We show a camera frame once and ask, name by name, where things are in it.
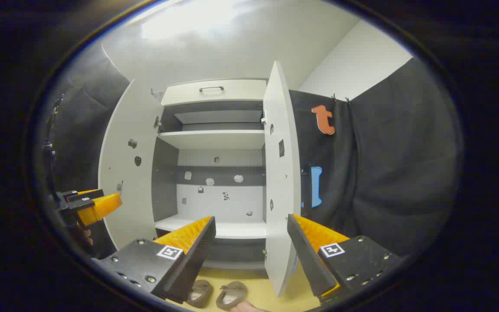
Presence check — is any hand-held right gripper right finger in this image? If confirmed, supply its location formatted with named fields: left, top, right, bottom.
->
left=287, top=214, right=402, bottom=304

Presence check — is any white shoe cabinet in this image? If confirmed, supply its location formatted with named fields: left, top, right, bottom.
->
left=151, top=78, right=272, bottom=271

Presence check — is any white shoe cabinet door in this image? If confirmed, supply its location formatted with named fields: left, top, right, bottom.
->
left=98, top=79, right=163, bottom=250
left=262, top=61, right=302, bottom=298

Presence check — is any black backdrop cloth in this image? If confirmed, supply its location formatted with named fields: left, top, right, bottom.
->
left=37, top=43, right=464, bottom=265

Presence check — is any white cabinet drawer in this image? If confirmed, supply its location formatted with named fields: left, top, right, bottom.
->
left=161, top=79, right=268, bottom=107

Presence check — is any brown fuzzy shoe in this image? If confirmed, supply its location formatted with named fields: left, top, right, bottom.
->
left=216, top=281, right=248, bottom=311
left=186, top=279, right=214, bottom=309

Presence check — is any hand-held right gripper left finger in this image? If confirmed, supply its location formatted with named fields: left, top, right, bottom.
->
left=90, top=215, right=217, bottom=305

